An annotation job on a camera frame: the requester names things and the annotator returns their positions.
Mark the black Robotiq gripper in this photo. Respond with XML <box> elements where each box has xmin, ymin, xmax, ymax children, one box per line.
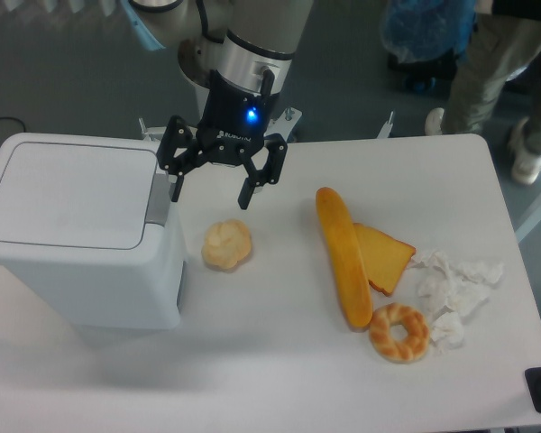
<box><xmin>156</xmin><ymin>69</ymin><xmax>288</xmax><ymax>210</ymax></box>

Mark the white plastic trash can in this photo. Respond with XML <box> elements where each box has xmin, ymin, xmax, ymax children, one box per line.
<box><xmin>0</xmin><ymin>133</ymin><xmax>188</xmax><ymax>329</ymax></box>

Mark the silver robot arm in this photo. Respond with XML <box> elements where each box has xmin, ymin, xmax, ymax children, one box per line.
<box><xmin>123</xmin><ymin>1</ymin><xmax>313</xmax><ymax>209</ymax></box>

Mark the round cream puff bread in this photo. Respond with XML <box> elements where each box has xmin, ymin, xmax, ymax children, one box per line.
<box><xmin>201</xmin><ymin>219</ymin><xmax>252</xmax><ymax>271</ymax></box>

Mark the long orange baguette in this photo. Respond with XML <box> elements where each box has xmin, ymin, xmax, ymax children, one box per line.
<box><xmin>316</xmin><ymin>187</ymin><xmax>373</xmax><ymax>329</ymax></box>

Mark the orange toast slice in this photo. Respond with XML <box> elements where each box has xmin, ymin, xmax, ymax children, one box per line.
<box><xmin>353</xmin><ymin>223</ymin><xmax>417</xmax><ymax>297</ymax></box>

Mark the blue plastic covered object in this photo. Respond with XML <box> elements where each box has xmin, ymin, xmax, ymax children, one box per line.
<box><xmin>380</xmin><ymin>0</ymin><xmax>475</xmax><ymax>63</ymax></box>

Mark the large crumpled white tissue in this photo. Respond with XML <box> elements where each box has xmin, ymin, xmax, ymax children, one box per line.
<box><xmin>407</xmin><ymin>250</ymin><xmax>505</xmax><ymax>318</ymax></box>

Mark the small crumpled white tissue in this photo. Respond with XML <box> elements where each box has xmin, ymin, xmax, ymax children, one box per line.
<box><xmin>430</xmin><ymin>312</ymin><xmax>464</xmax><ymax>353</ymax></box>

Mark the person in khaki trousers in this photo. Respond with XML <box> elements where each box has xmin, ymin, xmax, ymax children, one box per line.
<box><xmin>425</xmin><ymin>1</ymin><xmax>541</xmax><ymax>185</ymax></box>

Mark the twisted ring bread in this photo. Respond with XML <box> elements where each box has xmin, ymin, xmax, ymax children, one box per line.
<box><xmin>369</xmin><ymin>303</ymin><xmax>430</xmax><ymax>364</ymax></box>

